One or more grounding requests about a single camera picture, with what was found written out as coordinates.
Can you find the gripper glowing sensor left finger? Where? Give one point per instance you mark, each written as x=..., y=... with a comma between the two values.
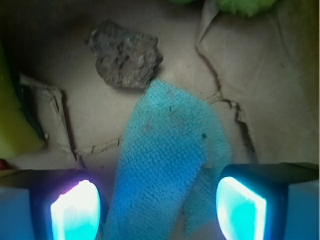
x=52, y=204

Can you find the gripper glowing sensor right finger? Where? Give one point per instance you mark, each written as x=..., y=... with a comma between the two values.
x=274, y=201

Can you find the blue terry cloth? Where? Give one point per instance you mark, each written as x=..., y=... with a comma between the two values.
x=172, y=154

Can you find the red cloth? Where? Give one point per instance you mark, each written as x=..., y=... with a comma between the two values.
x=4, y=165

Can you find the green fuzzy cloth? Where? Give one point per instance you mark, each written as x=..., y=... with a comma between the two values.
x=245, y=8

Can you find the yellow sponge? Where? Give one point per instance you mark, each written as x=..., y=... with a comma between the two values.
x=20, y=131

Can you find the brown paper bag tray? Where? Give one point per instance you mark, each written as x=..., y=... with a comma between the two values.
x=260, y=74

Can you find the grey brown rock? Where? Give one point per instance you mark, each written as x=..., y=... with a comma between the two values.
x=125, y=58

